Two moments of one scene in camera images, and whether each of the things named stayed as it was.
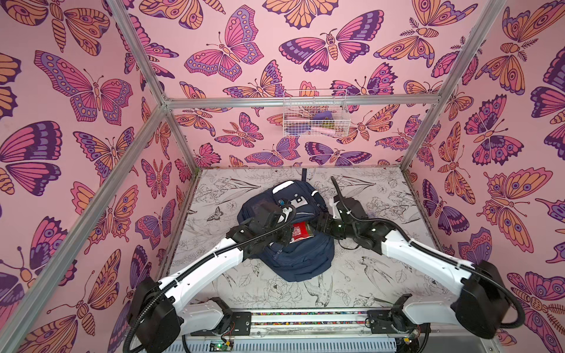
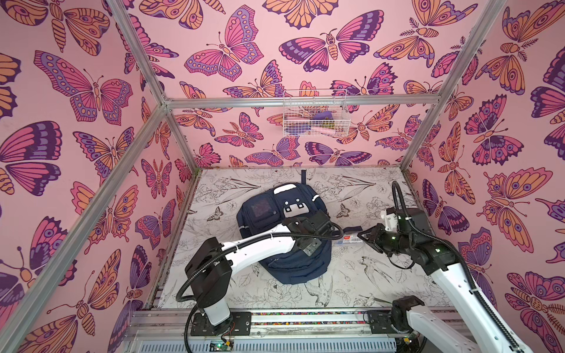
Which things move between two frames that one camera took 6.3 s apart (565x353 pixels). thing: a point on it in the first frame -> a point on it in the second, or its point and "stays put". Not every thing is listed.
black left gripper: (286, 232) -> (315, 245)
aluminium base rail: (313, 332) stays put
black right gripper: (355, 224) -> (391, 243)
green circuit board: (221, 346) stays put
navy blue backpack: (309, 259) stays put
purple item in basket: (323, 115) stays put
